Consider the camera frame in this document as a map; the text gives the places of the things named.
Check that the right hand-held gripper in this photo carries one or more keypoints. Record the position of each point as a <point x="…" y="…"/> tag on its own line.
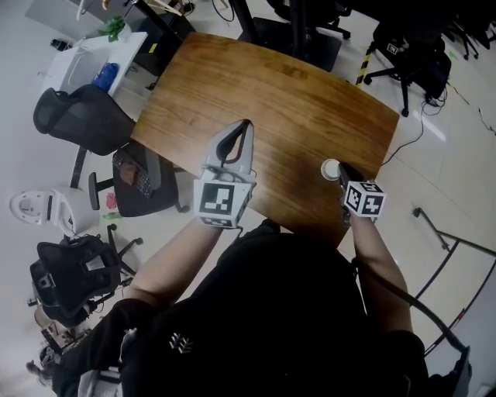
<point x="366" y="199"/>

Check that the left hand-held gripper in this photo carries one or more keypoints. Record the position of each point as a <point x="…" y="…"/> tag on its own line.
<point x="219" y="199"/>

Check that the white paper cup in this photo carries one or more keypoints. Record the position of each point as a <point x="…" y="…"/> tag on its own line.
<point x="330" y="170"/>

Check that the person's right forearm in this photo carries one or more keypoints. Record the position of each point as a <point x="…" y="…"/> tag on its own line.
<point x="379" y="279"/>

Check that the person's left forearm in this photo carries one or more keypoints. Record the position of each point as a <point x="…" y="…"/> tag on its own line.
<point x="178" y="263"/>

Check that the black keyboard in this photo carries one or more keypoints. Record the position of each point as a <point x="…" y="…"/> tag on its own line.
<point x="141" y="182"/>

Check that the brown leather wallet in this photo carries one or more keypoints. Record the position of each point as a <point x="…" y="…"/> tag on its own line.
<point x="129" y="173"/>

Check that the black cabinet yellow sticker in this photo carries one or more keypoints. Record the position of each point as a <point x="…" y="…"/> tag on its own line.
<point x="166" y="50"/>

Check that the red cloth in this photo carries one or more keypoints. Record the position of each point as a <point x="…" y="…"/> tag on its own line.
<point x="111" y="201"/>

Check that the black display stand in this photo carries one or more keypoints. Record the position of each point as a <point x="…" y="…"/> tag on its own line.
<point x="302" y="42"/>

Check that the green strip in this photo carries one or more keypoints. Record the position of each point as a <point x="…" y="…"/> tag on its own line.
<point x="112" y="215"/>

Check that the black office chair white tag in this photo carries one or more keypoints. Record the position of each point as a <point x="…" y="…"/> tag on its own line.
<point x="418" y="54"/>

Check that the white side table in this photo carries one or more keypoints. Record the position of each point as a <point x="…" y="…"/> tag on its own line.
<point x="131" y="50"/>

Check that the black mesh office chair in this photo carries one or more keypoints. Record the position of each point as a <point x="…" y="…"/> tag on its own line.
<point x="89" y="120"/>
<point x="69" y="271"/>

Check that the blue cloth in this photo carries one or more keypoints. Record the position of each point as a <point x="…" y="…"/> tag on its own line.
<point x="105" y="75"/>

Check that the black coat rack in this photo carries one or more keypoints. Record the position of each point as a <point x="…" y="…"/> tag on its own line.
<point x="159" y="21"/>

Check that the wooden clothes hanger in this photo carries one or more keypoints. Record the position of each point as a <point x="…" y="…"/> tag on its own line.
<point x="164" y="5"/>

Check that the white round plastic appliance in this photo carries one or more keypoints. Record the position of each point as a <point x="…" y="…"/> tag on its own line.
<point x="77" y="209"/>

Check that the person's black shirt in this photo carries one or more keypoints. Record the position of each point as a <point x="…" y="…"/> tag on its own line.
<point x="271" y="322"/>

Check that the green potted plant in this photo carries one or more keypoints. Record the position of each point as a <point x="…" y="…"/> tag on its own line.
<point x="114" y="29"/>

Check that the small black device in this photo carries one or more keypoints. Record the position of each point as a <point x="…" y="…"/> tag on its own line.
<point x="60" y="43"/>

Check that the white clothes hanger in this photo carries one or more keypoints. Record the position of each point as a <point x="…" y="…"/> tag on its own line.
<point x="80" y="7"/>

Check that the grey cabinet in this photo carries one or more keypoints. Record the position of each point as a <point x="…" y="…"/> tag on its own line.
<point x="58" y="11"/>

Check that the white fabric pouch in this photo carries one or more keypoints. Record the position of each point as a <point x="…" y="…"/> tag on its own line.
<point x="97" y="384"/>

